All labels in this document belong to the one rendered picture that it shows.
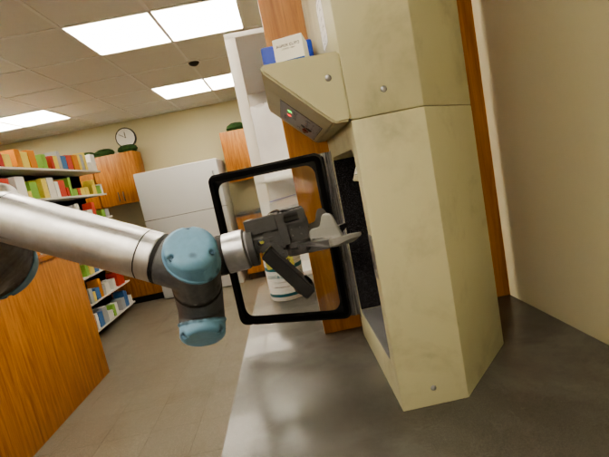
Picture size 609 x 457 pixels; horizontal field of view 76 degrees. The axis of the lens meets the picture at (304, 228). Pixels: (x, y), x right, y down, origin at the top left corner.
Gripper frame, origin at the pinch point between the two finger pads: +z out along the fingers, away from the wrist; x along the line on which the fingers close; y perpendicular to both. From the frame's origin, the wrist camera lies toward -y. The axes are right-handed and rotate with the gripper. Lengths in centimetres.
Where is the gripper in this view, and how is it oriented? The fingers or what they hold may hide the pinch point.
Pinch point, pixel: (355, 231)
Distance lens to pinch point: 74.4
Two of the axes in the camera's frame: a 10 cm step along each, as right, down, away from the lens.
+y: -2.5, -9.6, -1.3
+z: 9.7, -2.5, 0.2
